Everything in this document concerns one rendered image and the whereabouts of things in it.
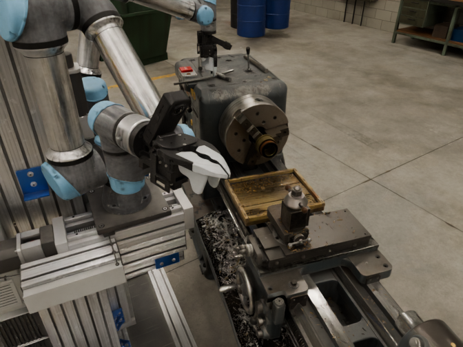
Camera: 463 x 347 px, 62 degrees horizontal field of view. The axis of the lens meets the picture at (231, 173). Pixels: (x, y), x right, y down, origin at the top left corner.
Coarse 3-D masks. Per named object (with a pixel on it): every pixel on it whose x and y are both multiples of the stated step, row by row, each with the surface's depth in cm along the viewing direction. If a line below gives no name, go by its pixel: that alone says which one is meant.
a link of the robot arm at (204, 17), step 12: (120, 0) 138; (132, 0) 140; (144, 0) 141; (156, 0) 143; (168, 0) 146; (180, 0) 149; (168, 12) 150; (180, 12) 151; (192, 12) 153; (204, 12) 153; (204, 24) 156
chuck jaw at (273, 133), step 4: (284, 124) 179; (264, 128) 178; (272, 128) 177; (276, 128) 176; (280, 128) 176; (284, 128) 175; (288, 128) 175; (264, 132) 179; (268, 132) 175; (272, 132) 174; (276, 132) 173; (280, 132) 173; (284, 132) 177; (288, 132) 177; (272, 136) 171; (276, 136) 171; (280, 136) 174; (276, 140) 172
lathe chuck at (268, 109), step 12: (240, 108) 170; (252, 108) 169; (264, 108) 171; (276, 108) 173; (228, 120) 172; (252, 120) 172; (264, 120) 174; (276, 120) 176; (288, 120) 178; (228, 132) 172; (240, 132) 174; (228, 144) 175; (240, 144) 177; (276, 144) 183; (240, 156) 181
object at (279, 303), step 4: (276, 300) 123; (280, 300) 123; (276, 304) 122; (280, 304) 122; (284, 304) 123; (272, 308) 126; (276, 308) 122; (280, 308) 122; (284, 308) 123; (272, 312) 126; (276, 312) 123; (280, 312) 123; (284, 312) 124; (272, 316) 127; (276, 316) 124; (280, 316) 125; (284, 316) 125; (276, 320) 125; (280, 320) 126; (276, 324) 126
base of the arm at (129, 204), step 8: (104, 192) 116; (112, 192) 114; (136, 192) 116; (144, 192) 119; (104, 200) 117; (112, 200) 116; (120, 200) 114; (128, 200) 115; (136, 200) 116; (144, 200) 118; (104, 208) 118; (112, 208) 115; (120, 208) 115; (128, 208) 115; (136, 208) 116
